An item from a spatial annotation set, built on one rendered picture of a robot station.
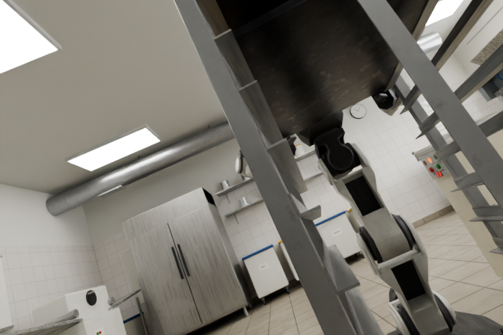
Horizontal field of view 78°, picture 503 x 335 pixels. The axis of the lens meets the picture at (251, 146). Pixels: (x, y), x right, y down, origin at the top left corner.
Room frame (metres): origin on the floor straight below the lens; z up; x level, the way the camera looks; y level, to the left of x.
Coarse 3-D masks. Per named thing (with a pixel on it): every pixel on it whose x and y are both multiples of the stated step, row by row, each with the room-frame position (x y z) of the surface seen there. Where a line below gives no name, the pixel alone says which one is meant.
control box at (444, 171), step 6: (432, 156) 1.86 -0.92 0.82; (426, 162) 1.97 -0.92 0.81; (432, 162) 1.90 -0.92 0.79; (438, 162) 1.84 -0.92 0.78; (426, 168) 2.02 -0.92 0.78; (432, 168) 1.94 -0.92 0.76; (444, 168) 1.82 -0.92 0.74; (432, 174) 1.99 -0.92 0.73; (438, 174) 1.92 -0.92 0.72; (444, 174) 1.86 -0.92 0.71
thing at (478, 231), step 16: (496, 144) 1.73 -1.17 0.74; (464, 160) 1.73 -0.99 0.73; (448, 176) 1.89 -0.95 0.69; (448, 192) 2.00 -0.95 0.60; (464, 208) 1.94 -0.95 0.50; (464, 224) 2.07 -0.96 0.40; (480, 224) 1.89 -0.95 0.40; (480, 240) 2.00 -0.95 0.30; (496, 256) 1.94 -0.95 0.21; (496, 272) 2.05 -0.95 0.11
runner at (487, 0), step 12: (480, 0) 0.48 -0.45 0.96; (492, 0) 0.46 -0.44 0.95; (468, 12) 0.51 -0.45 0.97; (480, 12) 0.48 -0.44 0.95; (456, 24) 0.56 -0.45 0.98; (468, 24) 0.51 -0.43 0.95; (456, 36) 0.54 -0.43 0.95; (444, 48) 0.63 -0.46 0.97; (456, 48) 0.60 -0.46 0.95; (432, 60) 0.69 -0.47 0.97; (444, 60) 0.64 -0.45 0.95; (408, 96) 0.91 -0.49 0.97; (408, 108) 0.95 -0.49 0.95
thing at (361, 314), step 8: (352, 296) 0.74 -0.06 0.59; (360, 296) 0.72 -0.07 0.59; (352, 304) 0.67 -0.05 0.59; (360, 304) 0.66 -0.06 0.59; (352, 312) 0.53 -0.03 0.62; (360, 312) 0.62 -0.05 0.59; (368, 312) 0.60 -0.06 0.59; (360, 320) 0.58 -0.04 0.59; (368, 320) 0.56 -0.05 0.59; (360, 328) 0.50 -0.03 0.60; (368, 328) 0.53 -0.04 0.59; (376, 328) 0.52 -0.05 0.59
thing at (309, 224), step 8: (200, 8) 0.99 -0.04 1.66; (232, 72) 0.98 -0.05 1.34; (256, 120) 0.98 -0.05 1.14; (264, 136) 0.98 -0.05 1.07; (280, 168) 0.98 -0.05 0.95; (288, 184) 0.98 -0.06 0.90; (296, 192) 0.98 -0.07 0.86; (304, 224) 0.99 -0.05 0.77; (312, 224) 0.98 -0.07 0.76; (312, 232) 0.98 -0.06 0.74; (312, 240) 0.98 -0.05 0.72; (320, 240) 0.98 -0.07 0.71; (320, 248) 0.98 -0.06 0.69; (320, 256) 0.98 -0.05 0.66; (344, 296) 0.98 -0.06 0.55; (344, 304) 0.98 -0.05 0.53; (352, 320) 0.98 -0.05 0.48
